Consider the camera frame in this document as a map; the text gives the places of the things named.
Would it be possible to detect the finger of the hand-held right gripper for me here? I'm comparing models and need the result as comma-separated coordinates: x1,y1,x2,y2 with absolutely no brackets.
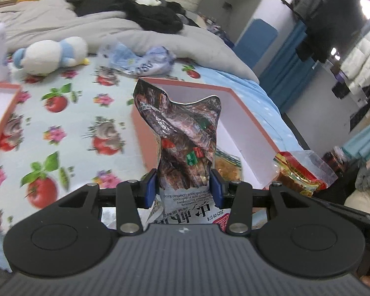
308,194,370,238

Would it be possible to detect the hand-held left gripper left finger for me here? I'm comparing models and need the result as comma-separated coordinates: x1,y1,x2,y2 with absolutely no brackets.
58,169,158,235

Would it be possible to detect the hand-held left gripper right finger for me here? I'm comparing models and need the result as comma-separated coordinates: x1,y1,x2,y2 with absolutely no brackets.
211,169,310,235

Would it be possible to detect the green and yellow snack packet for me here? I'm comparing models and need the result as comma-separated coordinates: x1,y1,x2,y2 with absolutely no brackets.
214,149,243,182

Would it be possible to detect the brown snack packet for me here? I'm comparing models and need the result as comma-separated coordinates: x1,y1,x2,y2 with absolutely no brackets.
133,78,232,232

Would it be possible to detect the red and yellow snack packet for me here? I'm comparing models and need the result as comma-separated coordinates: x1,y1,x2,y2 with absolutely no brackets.
273,149,339,198

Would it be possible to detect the teal cloth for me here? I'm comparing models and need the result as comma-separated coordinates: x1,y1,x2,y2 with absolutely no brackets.
342,120,370,161

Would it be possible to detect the floral printed mat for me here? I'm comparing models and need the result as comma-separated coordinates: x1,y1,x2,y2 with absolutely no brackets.
0,54,204,232

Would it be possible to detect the crumpled light blue plastic bag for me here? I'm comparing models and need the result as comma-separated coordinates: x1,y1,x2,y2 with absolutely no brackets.
99,41,177,78

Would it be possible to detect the blue curtain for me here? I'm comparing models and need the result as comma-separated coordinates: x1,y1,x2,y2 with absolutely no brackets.
259,21,309,111

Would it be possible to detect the blue rounded board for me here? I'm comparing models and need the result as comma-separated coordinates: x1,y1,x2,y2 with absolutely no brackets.
237,18,278,65

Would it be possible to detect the cluttered bedside table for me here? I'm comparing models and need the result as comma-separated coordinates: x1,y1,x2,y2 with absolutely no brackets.
200,18,235,45

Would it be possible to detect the white puffer jacket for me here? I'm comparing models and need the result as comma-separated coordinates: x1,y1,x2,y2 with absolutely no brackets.
342,15,370,91

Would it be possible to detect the white and blue penguin plush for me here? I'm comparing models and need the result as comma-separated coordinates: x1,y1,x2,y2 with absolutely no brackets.
12,36,91,75

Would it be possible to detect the black clothing heap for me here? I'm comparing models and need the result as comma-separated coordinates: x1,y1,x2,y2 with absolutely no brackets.
63,0,187,34

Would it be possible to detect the grey duvet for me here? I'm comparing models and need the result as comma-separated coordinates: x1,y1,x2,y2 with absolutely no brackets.
0,0,259,84

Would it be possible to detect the black hanging coat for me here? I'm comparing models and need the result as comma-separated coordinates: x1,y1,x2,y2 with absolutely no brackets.
295,0,363,63

